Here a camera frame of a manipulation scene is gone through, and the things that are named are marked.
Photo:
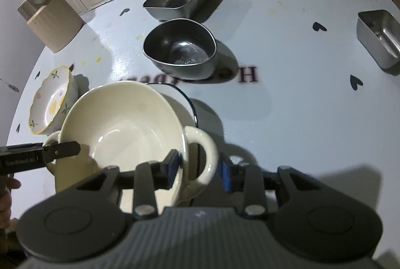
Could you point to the heart-shaped steel bowl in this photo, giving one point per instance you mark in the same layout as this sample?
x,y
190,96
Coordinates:
x,y
181,47

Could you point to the beige cylindrical bin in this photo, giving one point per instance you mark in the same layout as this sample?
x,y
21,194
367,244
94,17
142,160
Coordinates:
x,y
53,25

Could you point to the small rectangular steel container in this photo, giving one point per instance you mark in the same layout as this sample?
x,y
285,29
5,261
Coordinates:
x,y
379,34

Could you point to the white plate with leaf print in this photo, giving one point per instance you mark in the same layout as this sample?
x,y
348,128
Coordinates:
x,y
182,106

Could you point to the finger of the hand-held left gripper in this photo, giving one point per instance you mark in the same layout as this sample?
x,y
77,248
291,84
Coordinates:
x,y
64,150

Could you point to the floral bowl with yellow rim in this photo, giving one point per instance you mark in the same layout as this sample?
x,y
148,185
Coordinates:
x,y
50,100

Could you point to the person's left hand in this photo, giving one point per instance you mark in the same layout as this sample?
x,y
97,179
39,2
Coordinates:
x,y
9,184

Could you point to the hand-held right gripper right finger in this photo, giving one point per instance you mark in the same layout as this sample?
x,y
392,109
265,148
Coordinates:
x,y
225,173

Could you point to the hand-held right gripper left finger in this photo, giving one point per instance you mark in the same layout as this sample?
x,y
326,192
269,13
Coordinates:
x,y
171,167

